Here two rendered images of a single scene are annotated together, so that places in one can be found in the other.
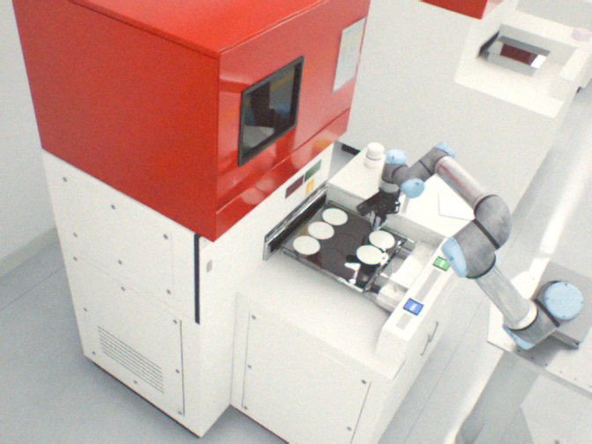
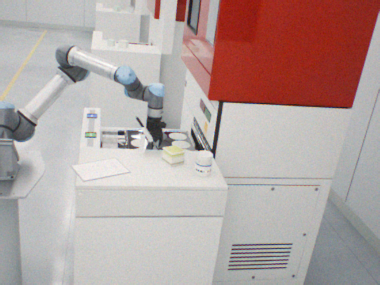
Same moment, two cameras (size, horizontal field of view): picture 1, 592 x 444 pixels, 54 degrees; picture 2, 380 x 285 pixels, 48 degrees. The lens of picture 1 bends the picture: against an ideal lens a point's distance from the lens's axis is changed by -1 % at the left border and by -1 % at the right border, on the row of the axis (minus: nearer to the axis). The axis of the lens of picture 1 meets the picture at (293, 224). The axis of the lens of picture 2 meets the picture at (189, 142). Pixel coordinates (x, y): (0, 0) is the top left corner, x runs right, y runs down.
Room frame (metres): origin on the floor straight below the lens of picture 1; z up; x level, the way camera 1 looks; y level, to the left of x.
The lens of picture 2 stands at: (3.36, -1.46, 1.83)
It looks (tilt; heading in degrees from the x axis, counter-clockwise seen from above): 24 degrees down; 139
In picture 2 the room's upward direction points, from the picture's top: 7 degrees clockwise
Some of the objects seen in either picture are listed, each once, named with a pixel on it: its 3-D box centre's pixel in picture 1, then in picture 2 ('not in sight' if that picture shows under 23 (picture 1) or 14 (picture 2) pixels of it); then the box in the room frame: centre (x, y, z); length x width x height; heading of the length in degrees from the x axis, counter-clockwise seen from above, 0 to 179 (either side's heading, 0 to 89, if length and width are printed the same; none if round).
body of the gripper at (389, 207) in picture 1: (386, 199); (153, 127); (1.80, -0.34, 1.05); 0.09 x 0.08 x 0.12; 122
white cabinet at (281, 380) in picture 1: (356, 324); (136, 230); (1.72, -0.34, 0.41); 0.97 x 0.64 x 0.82; 152
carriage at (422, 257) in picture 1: (407, 277); (110, 149); (1.59, -0.45, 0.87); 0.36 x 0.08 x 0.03; 152
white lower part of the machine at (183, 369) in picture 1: (198, 291); (237, 203); (1.79, 0.38, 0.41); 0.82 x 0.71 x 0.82; 152
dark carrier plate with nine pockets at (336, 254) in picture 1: (344, 242); (161, 144); (1.69, -0.21, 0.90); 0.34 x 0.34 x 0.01; 62
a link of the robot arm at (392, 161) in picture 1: (394, 166); (155, 96); (1.79, -0.34, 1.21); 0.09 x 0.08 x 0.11; 28
